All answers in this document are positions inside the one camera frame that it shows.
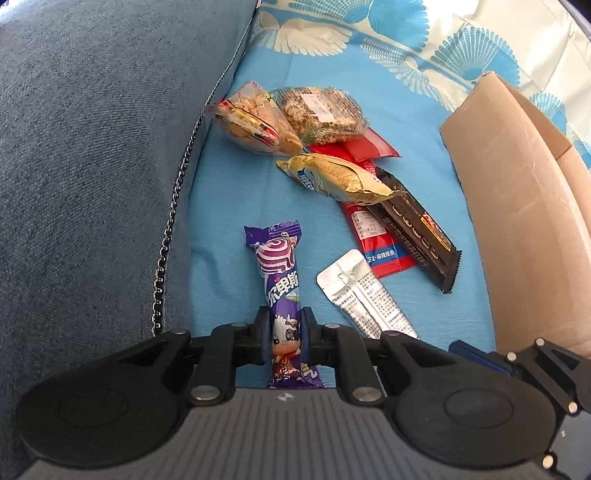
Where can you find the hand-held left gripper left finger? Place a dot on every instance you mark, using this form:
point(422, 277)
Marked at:
point(265, 334)

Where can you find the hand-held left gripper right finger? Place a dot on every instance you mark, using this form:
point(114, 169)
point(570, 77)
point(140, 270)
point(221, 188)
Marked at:
point(305, 334)

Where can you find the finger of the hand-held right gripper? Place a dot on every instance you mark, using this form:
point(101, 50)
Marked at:
point(475, 356)
point(572, 454)

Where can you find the purple snack packet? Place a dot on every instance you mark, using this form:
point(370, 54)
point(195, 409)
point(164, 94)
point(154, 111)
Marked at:
point(277, 277)

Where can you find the long red snack packet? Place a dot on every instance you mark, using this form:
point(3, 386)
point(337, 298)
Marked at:
point(374, 235)

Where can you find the cardboard box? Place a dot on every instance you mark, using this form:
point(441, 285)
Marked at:
point(517, 207)

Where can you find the gold crinkled snack packet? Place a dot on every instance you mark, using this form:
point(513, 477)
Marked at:
point(337, 177)

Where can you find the clear peanut bag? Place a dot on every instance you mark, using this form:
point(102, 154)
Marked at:
point(249, 115)

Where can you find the silver foil sachet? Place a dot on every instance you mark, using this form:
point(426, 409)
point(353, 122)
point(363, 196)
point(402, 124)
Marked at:
point(364, 295)

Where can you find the black snack bar packet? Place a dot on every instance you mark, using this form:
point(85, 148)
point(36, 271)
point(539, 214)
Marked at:
point(415, 230)

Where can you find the flat red snack packet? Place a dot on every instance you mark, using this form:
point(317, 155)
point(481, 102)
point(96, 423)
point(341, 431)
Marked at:
point(364, 147)

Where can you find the clear granola bar bag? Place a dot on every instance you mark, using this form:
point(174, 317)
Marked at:
point(318, 115)

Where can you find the blue fan-print sheet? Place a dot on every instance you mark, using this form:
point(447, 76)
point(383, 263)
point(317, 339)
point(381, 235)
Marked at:
point(415, 69)

